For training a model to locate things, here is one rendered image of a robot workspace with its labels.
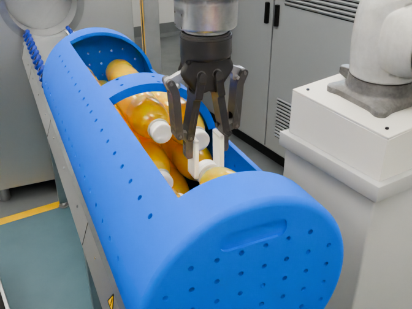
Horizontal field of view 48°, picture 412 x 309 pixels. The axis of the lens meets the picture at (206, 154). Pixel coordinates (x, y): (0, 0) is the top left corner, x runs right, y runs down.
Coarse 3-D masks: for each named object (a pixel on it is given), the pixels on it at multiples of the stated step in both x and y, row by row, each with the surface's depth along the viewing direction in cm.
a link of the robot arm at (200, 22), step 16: (176, 0) 63; (192, 0) 61; (208, 0) 60; (224, 0) 61; (176, 16) 65; (192, 16) 62; (208, 16) 61; (224, 16) 62; (192, 32) 64; (208, 32) 63; (224, 32) 65
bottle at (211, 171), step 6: (204, 168) 75; (210, 168) 75; (216, 168) 72; (222, 168) 72; (228, 168) 73; (204, 174) 73; (210, 174) 71; (216, 174) 70; (222, 174) 70; (204, 180) 71
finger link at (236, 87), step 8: (240, 72) 71; (232, 80) 73; (240, 80) 71; (232, 88) 73; (240, 88) 72; (232, 96) 73; (240, 96) 73; (232, 104) 74; (240, 104) 73; (232, 112) 74; (240, 112) 74; (232, 120) 75
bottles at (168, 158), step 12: (144, 144) 91; (156, 144) 92; (168, 144) 97; (180, 144) 94; (156, 156) 87; (168, 156) 98; (180, 156) 92; (204, 156) 91; (168, 168) 88; (180, 168) 92; (168, 180) 85; (180, 180) 93; (180, 192) 91
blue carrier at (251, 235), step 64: (64, 64) 106; (64, 128) 92; (128, 128) 71; (128, 192) 61; (192, 192) 54; (256, 192) 52; (128, 256) 55; (192, 256) 50; (256, 256) 54; (320, 256) 59
